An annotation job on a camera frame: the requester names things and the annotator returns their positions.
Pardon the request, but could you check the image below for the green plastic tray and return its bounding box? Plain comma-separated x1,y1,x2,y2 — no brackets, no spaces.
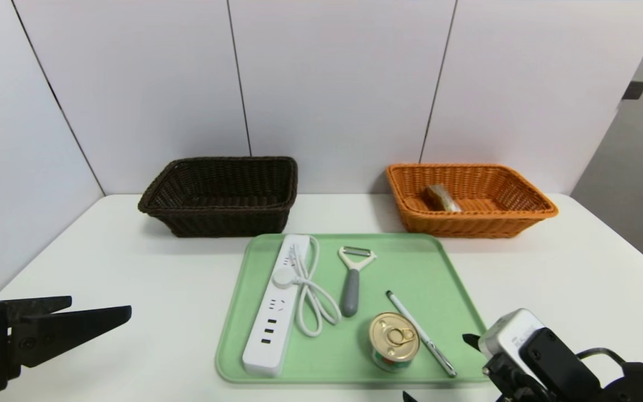
215,233,495,385

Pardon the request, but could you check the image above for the peeler with grey handle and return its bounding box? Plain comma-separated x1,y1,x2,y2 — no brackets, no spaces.
338,246,378,318

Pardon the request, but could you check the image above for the orange wicker basket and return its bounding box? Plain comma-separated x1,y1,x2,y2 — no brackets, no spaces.
386,163,558,239

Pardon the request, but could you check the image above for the tin can with gold lid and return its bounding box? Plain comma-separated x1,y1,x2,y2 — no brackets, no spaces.
368,312,420,373

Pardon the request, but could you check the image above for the white pen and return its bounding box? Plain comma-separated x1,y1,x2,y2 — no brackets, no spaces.
385,290,458,378

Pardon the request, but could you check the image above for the chocolate pack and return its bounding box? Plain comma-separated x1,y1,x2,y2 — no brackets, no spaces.
425,184,462,213

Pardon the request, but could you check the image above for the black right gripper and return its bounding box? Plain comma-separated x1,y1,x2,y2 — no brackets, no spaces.
402,333,558,402

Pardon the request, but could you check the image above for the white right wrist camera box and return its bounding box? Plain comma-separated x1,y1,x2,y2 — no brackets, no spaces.
478,308,546,361

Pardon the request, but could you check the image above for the dark brown wicker basket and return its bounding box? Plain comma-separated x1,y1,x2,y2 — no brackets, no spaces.
138,156,299,238

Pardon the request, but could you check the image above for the white power strip with cord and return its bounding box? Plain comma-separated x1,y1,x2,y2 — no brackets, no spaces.
242,234,343,378

